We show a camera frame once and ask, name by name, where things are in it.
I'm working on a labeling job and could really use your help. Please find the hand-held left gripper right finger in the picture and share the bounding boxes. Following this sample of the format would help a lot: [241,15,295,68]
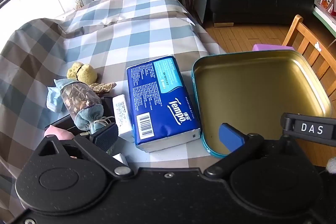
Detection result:
[204,123,265,180]

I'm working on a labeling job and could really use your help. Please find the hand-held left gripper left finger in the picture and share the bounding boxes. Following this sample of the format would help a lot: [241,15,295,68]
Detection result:
[38,123,134,180]

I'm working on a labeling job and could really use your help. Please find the small white tissue pack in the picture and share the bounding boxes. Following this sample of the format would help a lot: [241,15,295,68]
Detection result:
[112,94,135,143]

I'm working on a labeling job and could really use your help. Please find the pink cloth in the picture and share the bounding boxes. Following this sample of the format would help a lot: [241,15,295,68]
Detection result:
[44,127,75,141]

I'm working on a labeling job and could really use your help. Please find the camouflage sachet pouch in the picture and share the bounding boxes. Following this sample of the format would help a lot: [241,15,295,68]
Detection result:
[54,79,116,135]

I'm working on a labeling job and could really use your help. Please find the teal metal tin tray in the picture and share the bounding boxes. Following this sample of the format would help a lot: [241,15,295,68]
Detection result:
[192,50,332,159]

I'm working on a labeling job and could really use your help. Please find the yellow-green knit scrubber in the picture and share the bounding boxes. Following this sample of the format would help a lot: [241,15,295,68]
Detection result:
[66,62,98,84]

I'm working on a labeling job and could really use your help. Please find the white paper packet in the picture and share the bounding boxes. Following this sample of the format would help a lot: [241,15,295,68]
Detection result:
[112,153,129,167]

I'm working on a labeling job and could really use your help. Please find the fuzzy grey cloth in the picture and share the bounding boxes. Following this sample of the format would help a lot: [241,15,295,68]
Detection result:
[324,157,336,174]

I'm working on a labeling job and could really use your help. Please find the black box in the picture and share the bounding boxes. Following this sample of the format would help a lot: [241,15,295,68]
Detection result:
[49,95,116,136]

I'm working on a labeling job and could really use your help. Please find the blue tissue pack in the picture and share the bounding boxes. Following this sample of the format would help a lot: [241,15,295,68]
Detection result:
[127,55,202,153]

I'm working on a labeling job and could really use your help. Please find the purple seat cushion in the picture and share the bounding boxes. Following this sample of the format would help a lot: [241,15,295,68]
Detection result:
[252,43,296,52]

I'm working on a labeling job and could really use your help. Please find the wooden chair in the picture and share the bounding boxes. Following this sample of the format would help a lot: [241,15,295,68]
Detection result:
[282,14,336,98]

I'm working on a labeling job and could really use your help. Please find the white and green coffee table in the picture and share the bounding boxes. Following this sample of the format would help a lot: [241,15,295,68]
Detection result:
[312,0,336,38]

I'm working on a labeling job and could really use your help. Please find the checkered blanket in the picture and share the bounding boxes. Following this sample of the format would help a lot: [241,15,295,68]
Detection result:
[0,0,229,214]

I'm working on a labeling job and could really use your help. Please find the red and white box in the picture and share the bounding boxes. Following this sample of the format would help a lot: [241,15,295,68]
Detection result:
[319,0,336,14]

